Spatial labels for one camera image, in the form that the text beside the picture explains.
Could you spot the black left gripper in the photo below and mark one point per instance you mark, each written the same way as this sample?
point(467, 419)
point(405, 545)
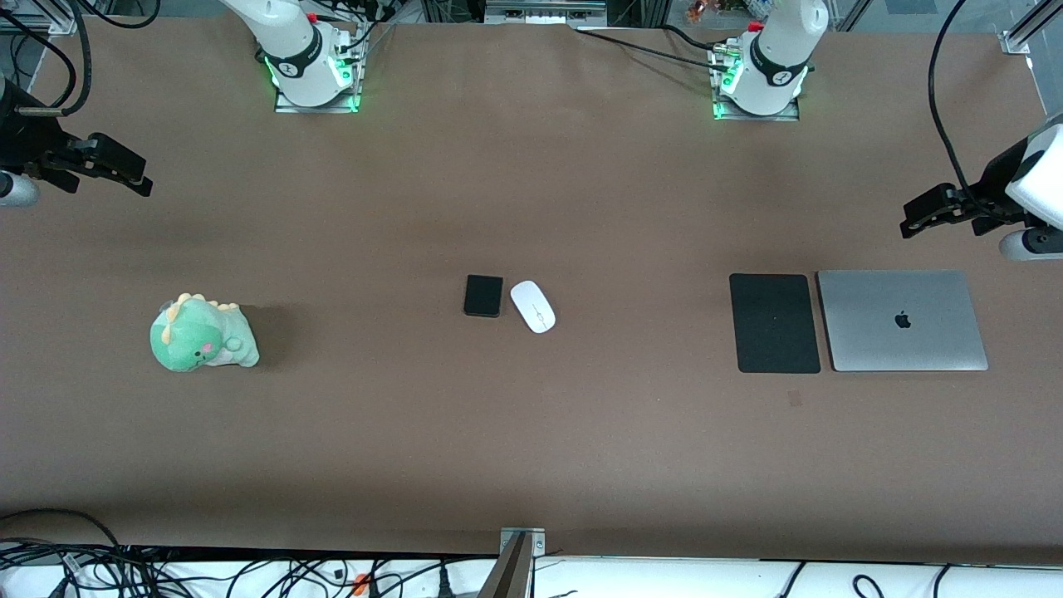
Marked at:
point(993, 185)

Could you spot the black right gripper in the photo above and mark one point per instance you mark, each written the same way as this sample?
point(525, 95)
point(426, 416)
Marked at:
point(25, 139)

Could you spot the small black phone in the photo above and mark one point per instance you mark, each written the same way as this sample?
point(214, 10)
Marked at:
point(483, 296)

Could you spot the white computer mouse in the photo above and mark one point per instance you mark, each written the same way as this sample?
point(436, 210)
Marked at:
point(533, 307)

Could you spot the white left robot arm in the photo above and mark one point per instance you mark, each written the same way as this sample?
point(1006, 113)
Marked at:
point(776, 58)

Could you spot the black mouse pad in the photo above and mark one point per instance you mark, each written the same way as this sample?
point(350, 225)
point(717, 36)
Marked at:
point(772, 324)

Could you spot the silver closed laptop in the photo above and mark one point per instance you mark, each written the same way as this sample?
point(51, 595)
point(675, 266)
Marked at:
point(872, 332)

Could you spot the aluminium extrusion bar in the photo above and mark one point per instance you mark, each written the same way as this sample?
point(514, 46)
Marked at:
point(1026, 33)
point(33, 25)

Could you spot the green dinosaur plush toy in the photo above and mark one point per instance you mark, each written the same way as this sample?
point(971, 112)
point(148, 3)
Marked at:
point(195, 340)

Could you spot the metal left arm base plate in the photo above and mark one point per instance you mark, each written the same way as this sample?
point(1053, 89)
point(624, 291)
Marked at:
point(793, 115)

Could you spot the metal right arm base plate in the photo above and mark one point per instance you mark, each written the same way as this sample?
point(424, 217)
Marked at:
point(353, 91)

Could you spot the aluminium frame with sockets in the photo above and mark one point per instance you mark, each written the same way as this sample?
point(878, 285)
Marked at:
point(544, 10)

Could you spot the metal table edge bracket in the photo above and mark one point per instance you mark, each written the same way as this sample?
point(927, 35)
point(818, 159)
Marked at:
point(536, 544)

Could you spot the dark camera support pole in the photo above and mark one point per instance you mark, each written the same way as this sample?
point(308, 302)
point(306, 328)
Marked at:
point(508, 575)

